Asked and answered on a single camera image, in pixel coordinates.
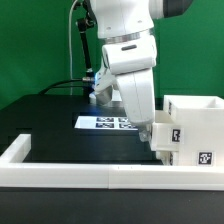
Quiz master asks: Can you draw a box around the white marker tag sheet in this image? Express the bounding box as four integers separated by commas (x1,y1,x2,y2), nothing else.
74,116,136,130

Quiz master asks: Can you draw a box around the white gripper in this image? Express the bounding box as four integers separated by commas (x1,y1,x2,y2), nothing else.
116,69,155,142

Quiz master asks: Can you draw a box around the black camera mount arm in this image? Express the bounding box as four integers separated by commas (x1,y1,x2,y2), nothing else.
77,0,96,79

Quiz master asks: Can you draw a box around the white front drawer tray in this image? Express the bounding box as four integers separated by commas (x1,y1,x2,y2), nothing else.
156,151,173,166

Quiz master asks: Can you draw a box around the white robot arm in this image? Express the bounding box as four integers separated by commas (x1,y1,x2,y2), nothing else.
87,0,193,141

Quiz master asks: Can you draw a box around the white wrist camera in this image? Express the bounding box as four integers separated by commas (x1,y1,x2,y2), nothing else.
102,35,157,75

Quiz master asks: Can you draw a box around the black cable bundle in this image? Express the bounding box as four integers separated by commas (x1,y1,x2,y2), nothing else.
38,78,96,96

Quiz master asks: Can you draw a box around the white drawer tray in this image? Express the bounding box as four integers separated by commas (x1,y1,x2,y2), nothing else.
156,151,173,166
150,110,183,152

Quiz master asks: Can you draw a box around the white U-shaped table fence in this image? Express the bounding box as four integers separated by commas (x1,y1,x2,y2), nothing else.
0,134,224,191

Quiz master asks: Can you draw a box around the white drawer cabinet box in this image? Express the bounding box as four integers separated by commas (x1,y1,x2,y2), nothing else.
163,95,224,167

